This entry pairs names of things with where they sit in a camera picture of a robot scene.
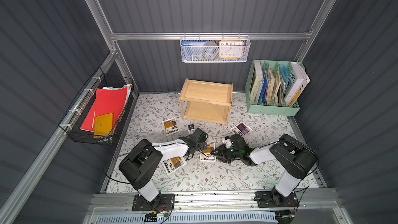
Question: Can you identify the orange coffee bag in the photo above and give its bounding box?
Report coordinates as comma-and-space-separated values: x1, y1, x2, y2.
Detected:
200, 143, 216, 162
162, 117, 179, 135
161, 157, 187, 175

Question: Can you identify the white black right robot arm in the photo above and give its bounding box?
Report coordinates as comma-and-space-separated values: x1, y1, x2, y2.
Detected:
210, 134, 319, 204

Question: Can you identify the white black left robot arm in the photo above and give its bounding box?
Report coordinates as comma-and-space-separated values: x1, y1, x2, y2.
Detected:
119, 128, 208, 202

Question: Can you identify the purple coffee bag right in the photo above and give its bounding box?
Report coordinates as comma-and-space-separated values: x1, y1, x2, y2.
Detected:
230, 122, 252, 136

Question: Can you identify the wooden two-tier shelf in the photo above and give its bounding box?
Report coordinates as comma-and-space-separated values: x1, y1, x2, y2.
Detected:
179, 79, 233, 125

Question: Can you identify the floral table mat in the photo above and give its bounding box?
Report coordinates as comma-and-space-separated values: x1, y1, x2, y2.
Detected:
106, 91, 321, 194

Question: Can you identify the green file organizer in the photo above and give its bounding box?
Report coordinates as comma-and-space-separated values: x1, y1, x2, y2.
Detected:
245, 60, 300, 117

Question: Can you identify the blue box in basket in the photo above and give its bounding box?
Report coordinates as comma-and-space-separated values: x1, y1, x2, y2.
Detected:
180, 40, 206, 63

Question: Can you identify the grey tape roll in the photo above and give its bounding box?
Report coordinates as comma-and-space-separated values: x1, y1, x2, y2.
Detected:
202, 41, 219, 61

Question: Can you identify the white thick book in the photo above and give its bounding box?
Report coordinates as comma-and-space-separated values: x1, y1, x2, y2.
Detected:
285, 62, 311, 107

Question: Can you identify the yellow notebook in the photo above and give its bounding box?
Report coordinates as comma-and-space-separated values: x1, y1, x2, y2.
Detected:
93, 113, 114, 138

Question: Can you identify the orange square clock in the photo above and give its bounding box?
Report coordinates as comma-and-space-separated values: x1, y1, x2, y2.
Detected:
218, 40, 245, 60

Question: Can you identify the red folder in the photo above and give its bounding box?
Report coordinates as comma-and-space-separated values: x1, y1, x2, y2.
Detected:
80, 85, 131, 132

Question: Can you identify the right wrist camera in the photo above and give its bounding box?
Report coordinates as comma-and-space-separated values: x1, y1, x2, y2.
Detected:
224, 136, 233, 148

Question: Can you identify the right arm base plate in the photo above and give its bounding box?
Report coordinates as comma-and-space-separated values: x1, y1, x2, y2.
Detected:
254, 191, 300, 208

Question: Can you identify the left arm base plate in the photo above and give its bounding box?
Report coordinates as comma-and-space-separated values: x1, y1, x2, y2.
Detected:
132, 194, 175, 212

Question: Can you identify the white wire hanging basket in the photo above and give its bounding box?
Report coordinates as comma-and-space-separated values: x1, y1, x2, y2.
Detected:
179, 35, 251, 63

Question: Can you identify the black wire side basket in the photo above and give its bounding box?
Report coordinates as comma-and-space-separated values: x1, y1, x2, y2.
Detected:
59, 68, 134, 145

